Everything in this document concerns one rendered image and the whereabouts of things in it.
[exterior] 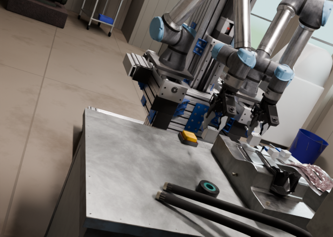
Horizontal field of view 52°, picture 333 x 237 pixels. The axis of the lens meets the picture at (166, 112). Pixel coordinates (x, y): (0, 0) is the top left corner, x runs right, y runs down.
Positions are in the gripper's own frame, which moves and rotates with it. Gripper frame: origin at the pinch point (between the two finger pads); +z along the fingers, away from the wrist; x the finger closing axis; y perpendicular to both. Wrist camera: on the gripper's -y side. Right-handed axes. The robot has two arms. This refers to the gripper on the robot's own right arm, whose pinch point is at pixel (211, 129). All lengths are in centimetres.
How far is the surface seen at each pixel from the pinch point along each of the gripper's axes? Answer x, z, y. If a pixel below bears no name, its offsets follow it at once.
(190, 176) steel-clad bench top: 7.3, 15.2, -16.3
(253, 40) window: -264, -18, 532
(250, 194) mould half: -13.9, 10.6, -26.0
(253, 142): -29.0, 3.8, 11.5
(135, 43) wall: -57, 89, 626
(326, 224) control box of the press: 7, -16, -77
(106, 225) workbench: 41, 17, -51
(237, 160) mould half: -13.0, 6.8, -8.3
